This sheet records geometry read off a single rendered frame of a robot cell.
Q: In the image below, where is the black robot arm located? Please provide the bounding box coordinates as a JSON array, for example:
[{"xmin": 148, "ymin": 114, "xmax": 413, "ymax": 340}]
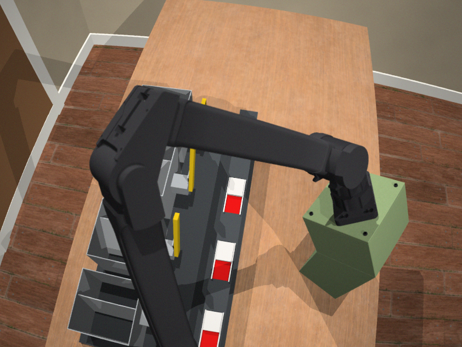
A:
[{"xmin": 89, "ymin": 85, "xmax": 378, "ymax": 347}]

